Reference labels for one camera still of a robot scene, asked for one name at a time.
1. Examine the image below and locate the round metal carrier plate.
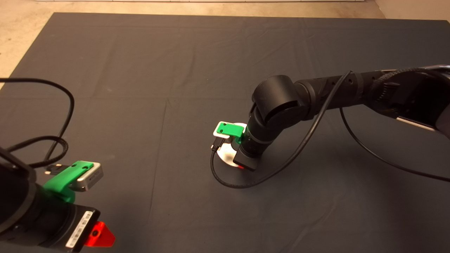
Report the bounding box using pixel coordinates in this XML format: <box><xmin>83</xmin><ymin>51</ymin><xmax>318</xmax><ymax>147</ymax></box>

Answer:
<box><xmin>217</xmin><ymin>122</ymin><xmax>247</xmax><ymax>167</ymax></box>

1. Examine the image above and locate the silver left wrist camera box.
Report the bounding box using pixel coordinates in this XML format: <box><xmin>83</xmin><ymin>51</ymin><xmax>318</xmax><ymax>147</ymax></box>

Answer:
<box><xmin>77</xmin><ymin>162</ymin><xmax>104</xmax><ymax>192</ymax></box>

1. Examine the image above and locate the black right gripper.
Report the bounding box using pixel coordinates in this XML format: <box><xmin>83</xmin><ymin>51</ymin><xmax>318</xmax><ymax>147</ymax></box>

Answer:
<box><xmin>233</xmin><ymin>146</ymin><xmax>263</xmax><ymax>171</ymax></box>

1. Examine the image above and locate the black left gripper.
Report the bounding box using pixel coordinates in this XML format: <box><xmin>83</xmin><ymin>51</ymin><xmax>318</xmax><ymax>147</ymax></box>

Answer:
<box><xmin>26</xmin><ymin>202</ymin><xmax>116</xmax><ymax>253</ymax></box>

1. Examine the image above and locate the green right camera mount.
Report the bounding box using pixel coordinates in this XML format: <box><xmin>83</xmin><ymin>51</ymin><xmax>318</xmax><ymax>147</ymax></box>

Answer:
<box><xmin>216</xmin><ymin>121</ymin><xmax>246</xmax><ymax>144</ymax></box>

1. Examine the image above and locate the black left camera cable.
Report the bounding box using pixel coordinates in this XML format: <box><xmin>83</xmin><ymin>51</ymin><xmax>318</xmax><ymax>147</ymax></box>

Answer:
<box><xmin>0</xmin><ymin>78</ymin><xmax>75</xmax><ymax>173</ymax></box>

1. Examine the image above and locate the green left camera mount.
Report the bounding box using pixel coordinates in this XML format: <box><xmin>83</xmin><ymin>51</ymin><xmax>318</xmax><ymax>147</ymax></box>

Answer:
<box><xmin>43</xmin><ymin>161</ymin><xmax>95</xmax><ymax>203</ymax></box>

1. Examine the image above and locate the dark grey table cloth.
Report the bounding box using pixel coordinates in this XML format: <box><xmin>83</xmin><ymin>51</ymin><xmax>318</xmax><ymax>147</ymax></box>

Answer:
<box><xmin>0</xmin><ymin>13</ymin><xmax>450</xmax><ymax>253</ymax></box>

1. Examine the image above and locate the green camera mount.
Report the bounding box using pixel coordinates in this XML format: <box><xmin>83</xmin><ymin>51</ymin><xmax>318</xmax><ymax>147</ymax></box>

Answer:
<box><xmin>216</xmin><ymin>121</ymin><xmax>246</xmax><ymax>144</ymax></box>
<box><xmin>43</xmin><ymin>161</ymin><xmax>95</xmax><ymax>203</ymax></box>

